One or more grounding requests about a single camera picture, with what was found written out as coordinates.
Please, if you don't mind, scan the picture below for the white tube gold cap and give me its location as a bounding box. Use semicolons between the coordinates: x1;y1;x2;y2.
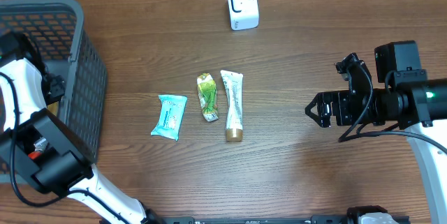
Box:
220;70;244;142

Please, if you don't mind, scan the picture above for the green snack pouch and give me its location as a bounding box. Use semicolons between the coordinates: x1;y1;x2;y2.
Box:
196;73;219;122

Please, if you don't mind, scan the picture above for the teal wet wipes pack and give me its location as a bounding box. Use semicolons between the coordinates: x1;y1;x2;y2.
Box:
151;94;187;141

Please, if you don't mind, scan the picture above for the orange spaghetti packet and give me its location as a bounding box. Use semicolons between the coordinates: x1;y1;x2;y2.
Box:
27;103;59;160

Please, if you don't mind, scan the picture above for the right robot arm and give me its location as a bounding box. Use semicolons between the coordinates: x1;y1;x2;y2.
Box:
305;40;446;223

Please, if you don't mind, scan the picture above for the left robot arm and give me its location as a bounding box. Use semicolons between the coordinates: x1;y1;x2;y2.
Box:
1;31;163;223

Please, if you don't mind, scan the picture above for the white barcode scanner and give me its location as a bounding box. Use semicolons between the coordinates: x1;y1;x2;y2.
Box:
228;0;260;31

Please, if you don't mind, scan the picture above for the grey plastic shopping basket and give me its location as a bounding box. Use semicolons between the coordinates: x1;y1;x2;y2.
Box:
0;0;108;185

